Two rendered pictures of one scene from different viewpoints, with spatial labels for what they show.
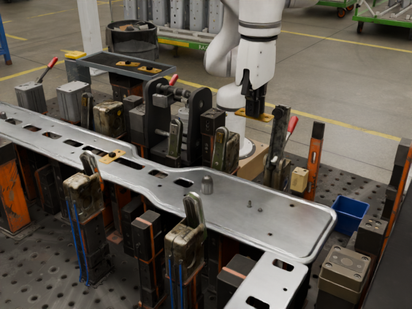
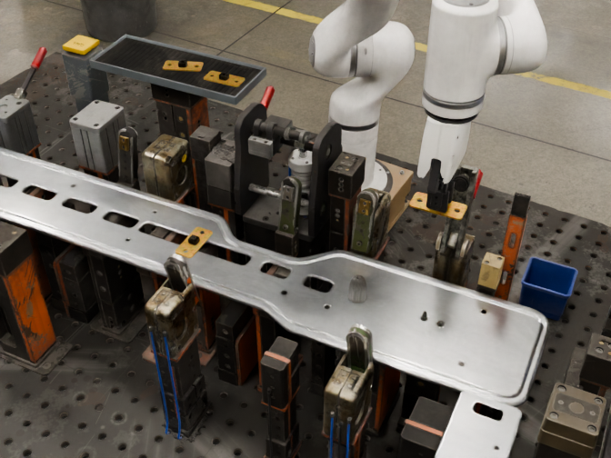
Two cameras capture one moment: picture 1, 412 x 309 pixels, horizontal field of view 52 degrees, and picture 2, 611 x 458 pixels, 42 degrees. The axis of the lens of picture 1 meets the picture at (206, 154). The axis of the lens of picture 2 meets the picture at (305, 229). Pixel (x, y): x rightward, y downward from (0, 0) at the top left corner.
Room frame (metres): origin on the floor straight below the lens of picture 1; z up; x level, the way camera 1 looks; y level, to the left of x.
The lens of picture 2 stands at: (-0.07, 0.21, 2.02)
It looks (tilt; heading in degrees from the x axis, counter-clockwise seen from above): 40 degrees down; 353
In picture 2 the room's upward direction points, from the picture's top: straight up
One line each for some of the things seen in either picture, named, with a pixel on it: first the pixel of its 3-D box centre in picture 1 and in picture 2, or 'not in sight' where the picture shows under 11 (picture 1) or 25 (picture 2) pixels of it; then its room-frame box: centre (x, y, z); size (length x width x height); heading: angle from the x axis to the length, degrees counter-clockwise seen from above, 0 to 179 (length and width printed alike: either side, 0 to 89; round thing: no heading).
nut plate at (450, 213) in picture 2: (254, 113); (438, 204); (0.86, -0.11, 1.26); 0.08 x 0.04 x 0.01; 58
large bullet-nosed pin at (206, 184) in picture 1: (207, 186); (357, 289); (0.93, 0.00, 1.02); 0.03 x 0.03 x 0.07
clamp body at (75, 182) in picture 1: (89, 228); (179, 359); (0.93, 0.33, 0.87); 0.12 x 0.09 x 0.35; 148
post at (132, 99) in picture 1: (137, 148); (212, 206); (1.34, 0.25, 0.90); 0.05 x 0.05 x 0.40; 58
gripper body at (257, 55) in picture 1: (257, 57); (447, 134); (0.86, -0.11, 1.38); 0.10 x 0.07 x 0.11; 148
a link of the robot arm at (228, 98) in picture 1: (241, 76); (371, 72); (1.52, -0.13, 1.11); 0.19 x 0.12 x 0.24; 90
